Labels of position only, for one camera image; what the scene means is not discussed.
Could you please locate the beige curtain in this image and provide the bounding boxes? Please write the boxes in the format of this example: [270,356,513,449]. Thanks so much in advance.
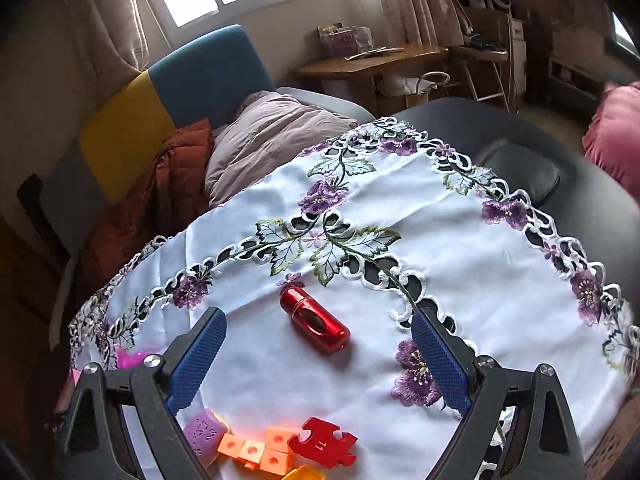
[370,0,451,48]
[75,0,173,73]

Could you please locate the magenta plastic ring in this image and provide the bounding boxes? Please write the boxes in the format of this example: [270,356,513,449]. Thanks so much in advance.
[116,350,156,372]

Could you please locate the yellow plastic piece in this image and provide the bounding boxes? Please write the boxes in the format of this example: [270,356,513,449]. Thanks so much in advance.
[286,464,328,480]

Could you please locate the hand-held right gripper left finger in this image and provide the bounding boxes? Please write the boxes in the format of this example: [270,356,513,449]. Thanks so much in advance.
[55,306,228,480]

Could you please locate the pink cloth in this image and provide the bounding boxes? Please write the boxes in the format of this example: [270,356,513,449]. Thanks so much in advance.
[582,82,640,191]

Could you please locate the orange plastic block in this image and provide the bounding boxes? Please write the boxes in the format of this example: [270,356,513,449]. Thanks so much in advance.
[216,426,301,475]

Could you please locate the white floral embroidered tablecloth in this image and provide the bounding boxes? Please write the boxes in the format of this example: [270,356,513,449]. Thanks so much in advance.
[67,117,640,480]

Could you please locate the small side window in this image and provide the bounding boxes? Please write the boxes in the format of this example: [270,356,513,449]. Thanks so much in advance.
[610,10,640,56]

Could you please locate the grey yellow blue headboard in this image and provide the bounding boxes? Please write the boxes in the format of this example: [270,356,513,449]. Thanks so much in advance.
[40,24,276,241]

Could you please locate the white low cabinet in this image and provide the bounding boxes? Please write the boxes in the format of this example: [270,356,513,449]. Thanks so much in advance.
[547,30,608,111]

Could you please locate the metal shelf rack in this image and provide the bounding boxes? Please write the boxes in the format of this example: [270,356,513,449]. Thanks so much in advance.
[445,0,528,111]

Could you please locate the flat papers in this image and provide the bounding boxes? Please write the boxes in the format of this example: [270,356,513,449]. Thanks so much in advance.
[345,46,405,61]

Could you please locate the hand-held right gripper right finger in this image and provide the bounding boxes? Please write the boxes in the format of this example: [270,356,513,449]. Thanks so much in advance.
[410,307,587,480]

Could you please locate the rust-brown blanket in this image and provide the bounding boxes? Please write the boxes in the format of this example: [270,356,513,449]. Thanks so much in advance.
[75,119,216,301]

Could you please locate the purple plastic block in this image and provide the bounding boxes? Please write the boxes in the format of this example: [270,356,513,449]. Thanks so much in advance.
[182,408,231,466]

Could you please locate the dark red block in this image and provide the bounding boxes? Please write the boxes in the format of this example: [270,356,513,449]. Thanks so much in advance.
[279,284,352,357]

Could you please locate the purple storage box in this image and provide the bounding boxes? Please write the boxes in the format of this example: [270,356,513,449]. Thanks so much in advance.
[317,24,375,58]

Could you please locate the wooden desk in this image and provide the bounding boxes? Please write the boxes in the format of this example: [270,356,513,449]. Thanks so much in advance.
[292,45,451,116]

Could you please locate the red puzzle piece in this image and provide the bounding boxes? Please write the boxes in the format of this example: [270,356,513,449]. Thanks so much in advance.
[287,416,359,467]

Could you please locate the beige pillow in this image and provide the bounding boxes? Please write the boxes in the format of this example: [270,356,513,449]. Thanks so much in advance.
[205,87,376,208]

